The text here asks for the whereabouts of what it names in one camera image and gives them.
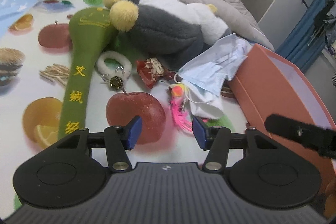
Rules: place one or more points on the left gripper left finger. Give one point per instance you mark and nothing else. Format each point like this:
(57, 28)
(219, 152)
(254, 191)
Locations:
(118, 140)

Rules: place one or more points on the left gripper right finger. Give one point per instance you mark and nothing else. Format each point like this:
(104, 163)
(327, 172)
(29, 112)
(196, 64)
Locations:
(215, 140)

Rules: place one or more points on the pink feather toy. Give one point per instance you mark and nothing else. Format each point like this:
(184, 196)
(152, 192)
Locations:
(177, 107)

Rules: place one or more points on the blue face mask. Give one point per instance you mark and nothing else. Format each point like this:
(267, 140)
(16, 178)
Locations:
(217, 64)

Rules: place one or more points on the red snack wrapper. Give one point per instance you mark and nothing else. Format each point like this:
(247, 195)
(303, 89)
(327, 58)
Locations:
(151, 71)

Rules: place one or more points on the orange cardboard box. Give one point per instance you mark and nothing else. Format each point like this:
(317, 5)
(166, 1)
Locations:
(266, 84)

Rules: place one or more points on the blue curtain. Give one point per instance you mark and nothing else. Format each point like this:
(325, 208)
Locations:
(303, 45)

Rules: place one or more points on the green fabric massage hammer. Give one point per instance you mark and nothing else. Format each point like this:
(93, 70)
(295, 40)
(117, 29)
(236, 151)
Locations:
(90, 32)

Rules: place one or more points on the hanging clothes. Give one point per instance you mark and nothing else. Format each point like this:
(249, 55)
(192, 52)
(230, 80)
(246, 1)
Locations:
(324, 25)

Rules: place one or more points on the fruit print table cloth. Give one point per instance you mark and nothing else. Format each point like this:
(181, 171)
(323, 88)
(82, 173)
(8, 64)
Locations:
(28, 86)

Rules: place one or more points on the grey white penguin plush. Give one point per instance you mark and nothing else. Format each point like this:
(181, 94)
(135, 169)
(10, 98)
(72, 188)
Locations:
(171, 30)

